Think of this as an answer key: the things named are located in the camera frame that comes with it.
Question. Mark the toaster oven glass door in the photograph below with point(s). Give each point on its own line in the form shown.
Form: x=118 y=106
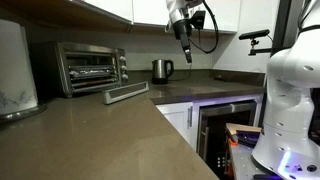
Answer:
x=125 y=92

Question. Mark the white paper towel roll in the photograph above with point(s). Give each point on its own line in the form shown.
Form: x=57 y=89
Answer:
x=15 y=66

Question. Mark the metal paper towel holder base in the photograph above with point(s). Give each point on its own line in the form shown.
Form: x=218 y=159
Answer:
x=30 y=111

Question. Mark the steel electric kettle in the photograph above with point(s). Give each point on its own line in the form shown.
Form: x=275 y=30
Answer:
x=160 y=70

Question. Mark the silver toaster oven knob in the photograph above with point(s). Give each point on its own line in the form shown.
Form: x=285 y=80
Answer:
x=124 y=67
x=122 y=58
x=125 y=77

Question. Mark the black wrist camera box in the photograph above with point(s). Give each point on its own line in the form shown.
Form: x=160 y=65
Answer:
x=198 y=19

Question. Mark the silver toaster oven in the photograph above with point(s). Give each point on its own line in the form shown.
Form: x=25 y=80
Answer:
x=83 y=68

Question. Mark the small dark countertop object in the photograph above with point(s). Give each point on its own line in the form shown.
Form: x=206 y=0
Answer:
x=222 y=78

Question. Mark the orange and black clamp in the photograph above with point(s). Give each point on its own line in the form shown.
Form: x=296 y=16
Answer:
x=232 y=140

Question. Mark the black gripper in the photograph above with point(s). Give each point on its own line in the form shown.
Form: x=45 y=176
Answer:
x=182 y=31

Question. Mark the white lower cabinet door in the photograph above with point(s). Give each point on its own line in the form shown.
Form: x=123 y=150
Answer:
x=176 y=120

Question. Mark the perforated metal robot mounting plate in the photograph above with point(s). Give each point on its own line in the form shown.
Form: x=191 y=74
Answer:
x=243 y=163

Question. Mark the wooden board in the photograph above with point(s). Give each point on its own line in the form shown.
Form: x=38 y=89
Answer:
x=241 y=127

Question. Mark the black stereo camera on stand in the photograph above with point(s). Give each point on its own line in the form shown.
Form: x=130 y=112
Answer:
x=255 y=34

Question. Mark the black built-in oven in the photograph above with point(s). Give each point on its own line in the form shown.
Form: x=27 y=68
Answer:
x=220 y=133

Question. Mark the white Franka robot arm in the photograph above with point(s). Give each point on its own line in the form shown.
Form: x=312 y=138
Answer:
x=290 y=100

